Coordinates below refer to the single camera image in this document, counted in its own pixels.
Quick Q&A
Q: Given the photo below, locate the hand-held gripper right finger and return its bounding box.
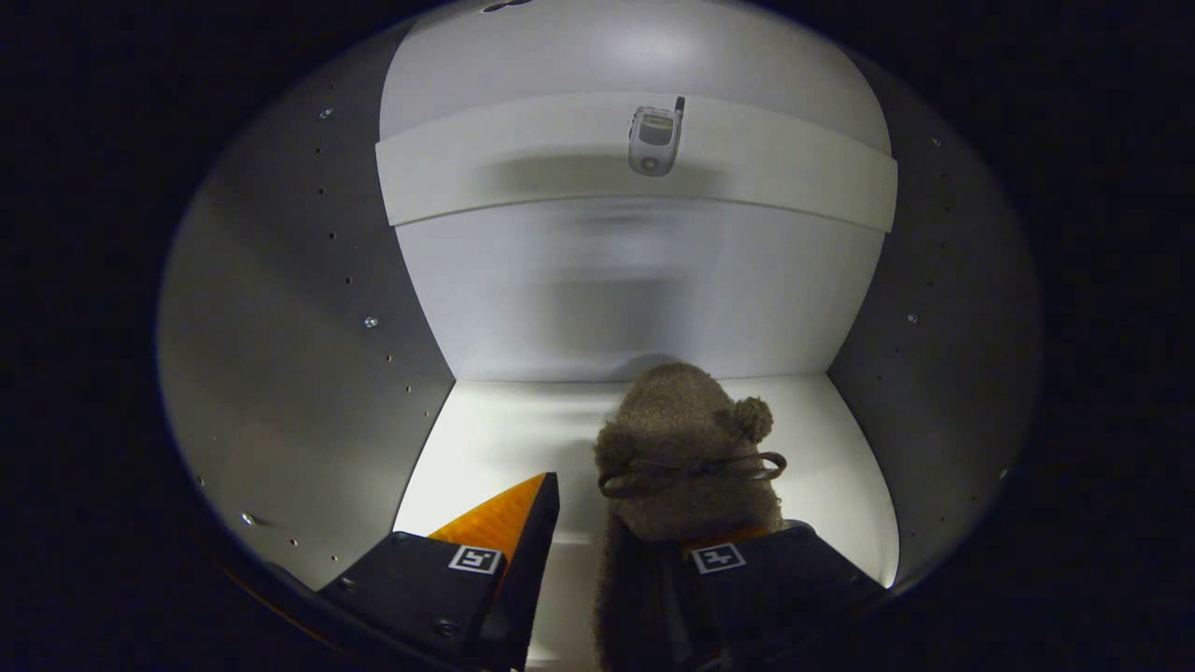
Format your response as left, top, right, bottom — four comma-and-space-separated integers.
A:
668, 521, 888, 671

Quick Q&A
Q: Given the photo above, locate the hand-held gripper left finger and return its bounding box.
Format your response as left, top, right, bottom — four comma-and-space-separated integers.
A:
317, 471, 561, 672

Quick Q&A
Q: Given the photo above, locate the brown fuzzy shoe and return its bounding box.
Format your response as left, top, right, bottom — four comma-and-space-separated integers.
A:
593, 362, 790, 672

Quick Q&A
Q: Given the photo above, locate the grey shoe cabinet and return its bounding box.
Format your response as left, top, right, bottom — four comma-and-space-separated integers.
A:
157, 0, 1042, 672

